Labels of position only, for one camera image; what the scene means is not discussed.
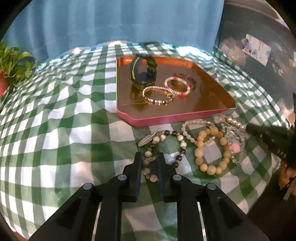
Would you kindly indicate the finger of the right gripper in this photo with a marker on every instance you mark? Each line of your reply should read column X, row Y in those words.
column 264, row 133

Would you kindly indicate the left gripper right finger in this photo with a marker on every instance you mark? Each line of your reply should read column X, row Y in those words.
column 204, row 212

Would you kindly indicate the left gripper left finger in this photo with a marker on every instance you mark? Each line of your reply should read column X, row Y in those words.
column 94, row 212

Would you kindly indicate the black green smartwatch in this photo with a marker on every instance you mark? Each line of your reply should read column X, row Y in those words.
column 141, row 80

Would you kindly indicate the green white checkered tablecloth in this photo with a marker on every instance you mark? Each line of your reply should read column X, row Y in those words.
column 61, row 130

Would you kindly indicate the copper tray with pink rim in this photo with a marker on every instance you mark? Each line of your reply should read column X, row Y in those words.
column 183, row 91

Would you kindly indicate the clear plastic storage bin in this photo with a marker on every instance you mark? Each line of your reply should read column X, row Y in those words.
column 254, row 36

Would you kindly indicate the green plant in red pot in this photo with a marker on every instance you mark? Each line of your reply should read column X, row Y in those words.
column 17, row 67

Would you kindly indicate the blue curtain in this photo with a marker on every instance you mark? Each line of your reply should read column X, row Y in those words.
column 47, row 29

